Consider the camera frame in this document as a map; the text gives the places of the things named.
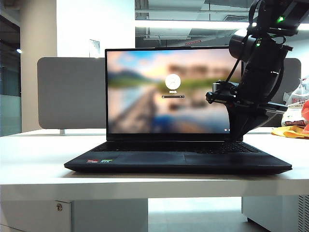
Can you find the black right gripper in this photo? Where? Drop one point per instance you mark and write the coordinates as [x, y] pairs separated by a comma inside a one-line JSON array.
[[241, 102]]

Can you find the white drawer cabinet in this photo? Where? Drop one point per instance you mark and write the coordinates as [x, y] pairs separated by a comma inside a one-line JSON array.
[[96, 217]]

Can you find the orange-red soft object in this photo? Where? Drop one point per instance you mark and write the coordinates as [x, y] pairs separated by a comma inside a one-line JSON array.
[[306, 113]]

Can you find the white plastic bag red print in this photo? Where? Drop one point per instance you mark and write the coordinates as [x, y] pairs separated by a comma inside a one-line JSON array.
[[295, 113]]

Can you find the ceiling air vent grille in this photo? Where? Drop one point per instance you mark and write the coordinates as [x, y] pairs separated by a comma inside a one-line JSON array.
[[235, 18]]

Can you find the white divider mounting bracket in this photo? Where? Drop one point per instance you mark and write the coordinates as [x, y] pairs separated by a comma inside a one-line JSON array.
[[62, 132]]

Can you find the dark dome security camera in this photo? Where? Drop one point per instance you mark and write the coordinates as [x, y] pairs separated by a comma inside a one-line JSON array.
[[225, 47]]

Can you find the round metal drawer lock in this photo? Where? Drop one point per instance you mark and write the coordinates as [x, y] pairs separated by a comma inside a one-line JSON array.
[[59, 207]]

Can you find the round white lamp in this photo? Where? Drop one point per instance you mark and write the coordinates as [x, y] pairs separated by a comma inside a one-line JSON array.
[[19, 51]]

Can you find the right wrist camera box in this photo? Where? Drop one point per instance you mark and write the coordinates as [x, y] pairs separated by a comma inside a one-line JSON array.
[[224, 88]]

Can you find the white cabinet with vent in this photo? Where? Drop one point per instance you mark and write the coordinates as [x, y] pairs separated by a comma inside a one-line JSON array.
[[270, 210]]

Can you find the grey fabric desk divider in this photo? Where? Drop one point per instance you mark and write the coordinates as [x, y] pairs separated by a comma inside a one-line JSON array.
[[72, 96]]

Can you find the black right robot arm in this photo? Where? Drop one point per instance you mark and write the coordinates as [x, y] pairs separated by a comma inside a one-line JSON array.
[[263, 72]]

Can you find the long ceiling light strip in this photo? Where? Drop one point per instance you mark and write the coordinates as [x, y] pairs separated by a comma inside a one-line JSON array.
[[193, 24]]

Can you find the red hanging ceiling sign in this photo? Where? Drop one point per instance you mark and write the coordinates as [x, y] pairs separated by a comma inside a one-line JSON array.
[[192, 43]]

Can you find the black laptop computer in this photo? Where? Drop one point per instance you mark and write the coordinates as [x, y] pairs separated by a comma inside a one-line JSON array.
[[144, 108]]

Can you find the yellow cloth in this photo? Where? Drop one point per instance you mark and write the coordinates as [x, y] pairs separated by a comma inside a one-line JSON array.
[[287, 133]]

